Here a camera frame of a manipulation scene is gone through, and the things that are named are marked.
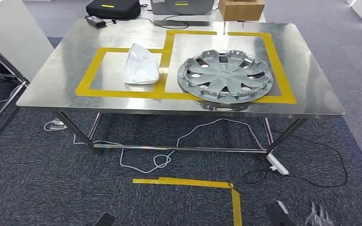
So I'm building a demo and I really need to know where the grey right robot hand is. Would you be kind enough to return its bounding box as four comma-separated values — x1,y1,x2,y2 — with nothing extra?
304,202,335,226

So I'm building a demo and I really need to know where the grey plastic wheel hubcap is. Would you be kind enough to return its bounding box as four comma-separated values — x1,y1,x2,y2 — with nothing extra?
177,49,274,105

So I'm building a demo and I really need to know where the yellow workbench tape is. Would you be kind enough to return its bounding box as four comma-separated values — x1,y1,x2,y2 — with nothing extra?
74,29,297,105

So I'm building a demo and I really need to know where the white plastic shell part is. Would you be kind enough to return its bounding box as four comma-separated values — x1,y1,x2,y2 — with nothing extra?
123,43,160,85

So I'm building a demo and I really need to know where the stainless steel workbench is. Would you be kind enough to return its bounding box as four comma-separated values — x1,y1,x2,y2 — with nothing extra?
16,18,346,160

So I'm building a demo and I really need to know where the white power strip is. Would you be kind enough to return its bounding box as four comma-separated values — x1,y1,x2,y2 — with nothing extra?
266,153,289,176

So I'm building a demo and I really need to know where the yellow floor tape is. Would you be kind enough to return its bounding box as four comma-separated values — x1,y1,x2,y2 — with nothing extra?
132,177,243,226

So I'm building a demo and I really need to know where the brown cardboard box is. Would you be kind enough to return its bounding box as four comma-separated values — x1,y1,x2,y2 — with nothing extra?
218,0,265,22

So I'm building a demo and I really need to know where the grey laptop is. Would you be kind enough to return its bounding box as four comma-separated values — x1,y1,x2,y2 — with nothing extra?
149,0,215,16

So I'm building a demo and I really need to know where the white floor outlet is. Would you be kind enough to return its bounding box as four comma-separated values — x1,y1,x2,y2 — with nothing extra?
43,119,68,132

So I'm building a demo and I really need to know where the black zip case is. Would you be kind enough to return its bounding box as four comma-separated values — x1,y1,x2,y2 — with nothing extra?
85,0,141,20

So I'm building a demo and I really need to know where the black power adapter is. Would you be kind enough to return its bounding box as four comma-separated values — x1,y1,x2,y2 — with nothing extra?
84,16,107,29

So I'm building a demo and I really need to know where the white side table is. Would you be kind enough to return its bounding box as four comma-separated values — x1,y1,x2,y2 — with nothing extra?
0,0,55,149

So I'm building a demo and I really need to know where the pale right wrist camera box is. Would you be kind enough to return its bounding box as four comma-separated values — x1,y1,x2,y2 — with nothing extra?
275,200,291,219

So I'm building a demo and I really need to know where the black floor cable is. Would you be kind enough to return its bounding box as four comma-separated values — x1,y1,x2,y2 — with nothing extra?
243,126,349,188

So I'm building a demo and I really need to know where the black adapter cable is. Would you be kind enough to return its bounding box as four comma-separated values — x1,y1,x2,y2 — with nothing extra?
106,15,190,30

